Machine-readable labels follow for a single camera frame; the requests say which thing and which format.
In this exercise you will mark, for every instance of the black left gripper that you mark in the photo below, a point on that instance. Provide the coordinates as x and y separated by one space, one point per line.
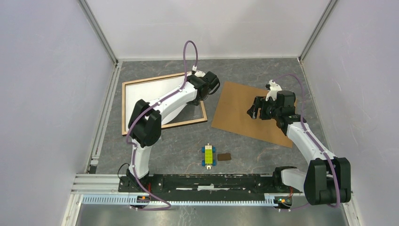
194 102

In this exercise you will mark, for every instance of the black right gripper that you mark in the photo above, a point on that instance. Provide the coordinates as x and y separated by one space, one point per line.
259 102

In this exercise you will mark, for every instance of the brown frame backing board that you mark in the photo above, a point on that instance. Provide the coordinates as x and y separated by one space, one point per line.
231 115

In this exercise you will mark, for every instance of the landscape photo print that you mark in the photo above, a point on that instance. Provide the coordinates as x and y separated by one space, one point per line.
149 93

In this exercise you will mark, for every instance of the light wooden picture frame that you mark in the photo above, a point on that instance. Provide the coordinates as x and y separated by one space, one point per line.
131 84

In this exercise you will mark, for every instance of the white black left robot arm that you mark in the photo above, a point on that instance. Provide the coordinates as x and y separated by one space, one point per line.
158 107

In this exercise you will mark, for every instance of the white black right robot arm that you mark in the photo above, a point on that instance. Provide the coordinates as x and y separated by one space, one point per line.
328 178

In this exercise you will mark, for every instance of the small brown block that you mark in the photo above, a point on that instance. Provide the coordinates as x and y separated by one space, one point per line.
224 157

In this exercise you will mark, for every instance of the yellow green toy car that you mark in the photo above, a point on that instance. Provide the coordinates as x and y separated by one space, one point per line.
209 159

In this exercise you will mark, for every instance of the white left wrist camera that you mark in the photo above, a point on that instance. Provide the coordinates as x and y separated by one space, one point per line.
197 72

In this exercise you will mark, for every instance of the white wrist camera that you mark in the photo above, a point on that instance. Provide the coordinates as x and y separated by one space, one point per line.
197 72
273 88

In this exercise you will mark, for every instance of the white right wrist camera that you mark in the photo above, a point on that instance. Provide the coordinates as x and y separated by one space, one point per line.
273 88

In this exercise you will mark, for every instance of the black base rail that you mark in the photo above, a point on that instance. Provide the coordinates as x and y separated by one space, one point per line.
214 187

